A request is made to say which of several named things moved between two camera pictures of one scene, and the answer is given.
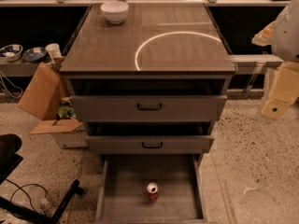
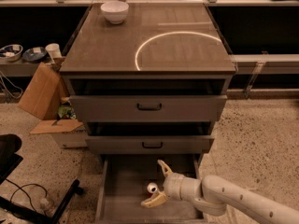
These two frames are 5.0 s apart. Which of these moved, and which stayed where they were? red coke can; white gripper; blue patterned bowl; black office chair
Moved: white gripper
Stayed: red coke can; black office chair; blue patterned bowl
